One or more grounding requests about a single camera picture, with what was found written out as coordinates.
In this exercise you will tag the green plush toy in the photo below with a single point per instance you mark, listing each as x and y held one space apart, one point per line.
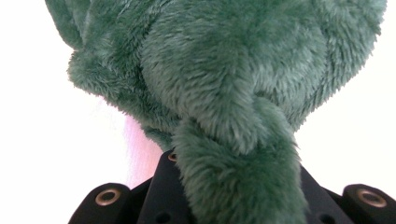
224 93

